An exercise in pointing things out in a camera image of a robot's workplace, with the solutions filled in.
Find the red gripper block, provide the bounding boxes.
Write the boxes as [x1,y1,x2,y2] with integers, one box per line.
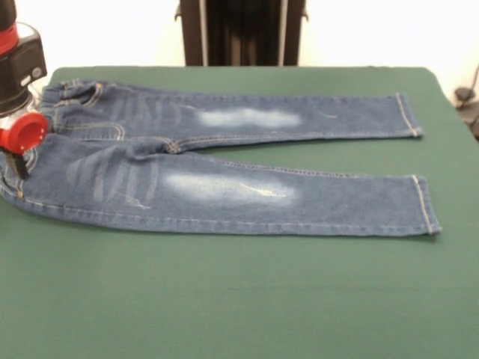
[0,111,49,180]

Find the blue denim jeans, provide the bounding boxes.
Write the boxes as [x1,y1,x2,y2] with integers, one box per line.
[0,78,442,239]

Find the dark green table cloth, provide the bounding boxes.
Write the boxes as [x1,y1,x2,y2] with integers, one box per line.
[0,66,479,359]

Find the black round stand base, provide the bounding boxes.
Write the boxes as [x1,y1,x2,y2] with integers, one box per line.
[454,63,479,141]

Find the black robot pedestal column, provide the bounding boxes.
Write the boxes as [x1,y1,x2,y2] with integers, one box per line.
[174,0,310,67]

